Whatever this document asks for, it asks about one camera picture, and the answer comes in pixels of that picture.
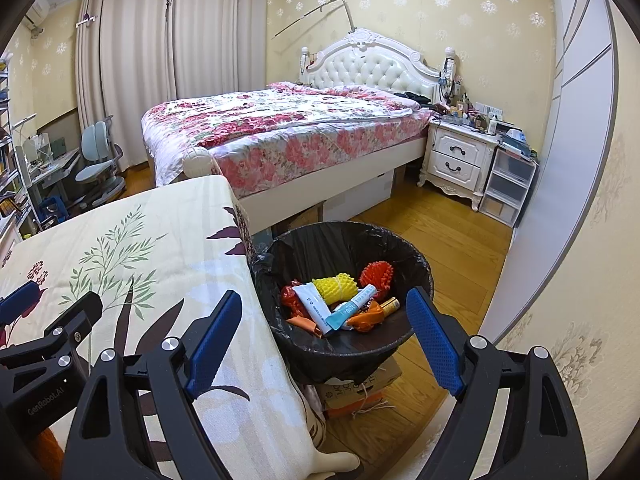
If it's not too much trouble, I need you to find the cardboard box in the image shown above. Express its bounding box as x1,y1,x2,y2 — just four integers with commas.
305,355,403,418

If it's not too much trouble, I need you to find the grey desk chair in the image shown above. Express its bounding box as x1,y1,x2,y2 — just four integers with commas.
75,115,126,201

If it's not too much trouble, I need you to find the yellow foam fruit net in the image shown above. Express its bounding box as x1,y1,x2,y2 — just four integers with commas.
312,270,360,305

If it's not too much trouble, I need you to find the black lined trash bin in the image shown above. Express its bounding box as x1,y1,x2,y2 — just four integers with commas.
250,221,435,386

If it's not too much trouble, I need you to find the blue crate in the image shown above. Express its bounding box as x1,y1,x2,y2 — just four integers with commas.
37,197,68,223

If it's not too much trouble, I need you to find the red mesh bag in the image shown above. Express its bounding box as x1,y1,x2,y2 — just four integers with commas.
279,285,326,338

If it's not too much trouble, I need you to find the cream table leg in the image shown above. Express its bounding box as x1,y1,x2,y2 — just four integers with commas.
320,452,361,480

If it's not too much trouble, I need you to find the grey study desk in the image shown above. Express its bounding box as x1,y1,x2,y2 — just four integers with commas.
27,147,83,196

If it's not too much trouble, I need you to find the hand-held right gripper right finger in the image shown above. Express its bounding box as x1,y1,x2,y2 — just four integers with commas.
405,286,589,480

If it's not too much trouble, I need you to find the floral quilt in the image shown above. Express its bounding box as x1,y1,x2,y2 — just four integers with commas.
141,82,433,198

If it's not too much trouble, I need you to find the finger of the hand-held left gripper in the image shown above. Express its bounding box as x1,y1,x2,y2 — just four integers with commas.
0,280,44,324
0,290,104,376

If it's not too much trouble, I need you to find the bookshelf with books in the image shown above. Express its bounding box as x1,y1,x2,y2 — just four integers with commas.
0,55,31,241

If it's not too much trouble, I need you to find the cluster of small bottles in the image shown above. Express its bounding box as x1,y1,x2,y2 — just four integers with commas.
437,67,526,136

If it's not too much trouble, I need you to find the orange plastic bag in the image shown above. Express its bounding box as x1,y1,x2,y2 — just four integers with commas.
345,310,386,333

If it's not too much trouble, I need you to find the thin metal pole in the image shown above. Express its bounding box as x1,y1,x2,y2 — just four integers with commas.
272,0,358,41

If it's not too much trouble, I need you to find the clear plastic drawer unit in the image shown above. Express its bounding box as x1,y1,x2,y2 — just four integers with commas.
479,147,538,228

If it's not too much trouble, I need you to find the red foam fruit net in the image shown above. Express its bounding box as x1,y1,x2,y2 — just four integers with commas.
359,261,393,301

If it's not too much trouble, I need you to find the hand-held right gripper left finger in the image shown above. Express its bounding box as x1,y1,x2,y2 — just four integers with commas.
59,289,244,480

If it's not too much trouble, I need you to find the white storage box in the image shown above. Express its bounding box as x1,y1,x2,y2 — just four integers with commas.
320,172,393,221

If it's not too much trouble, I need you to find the white air conditioner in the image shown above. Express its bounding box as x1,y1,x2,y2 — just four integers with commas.
22,0,51,31

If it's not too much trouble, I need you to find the white wardrobe door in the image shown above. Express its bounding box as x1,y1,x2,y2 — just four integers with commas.
480,0,618,356

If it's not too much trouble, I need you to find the beige curtain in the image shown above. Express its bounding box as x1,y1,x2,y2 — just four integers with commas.
75,0,271,168

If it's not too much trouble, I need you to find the white bed frame with headboard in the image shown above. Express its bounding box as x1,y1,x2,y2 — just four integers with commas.
142,30,453,236

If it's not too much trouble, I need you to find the white nightstand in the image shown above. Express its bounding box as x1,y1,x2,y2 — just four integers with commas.
417,120,501,208

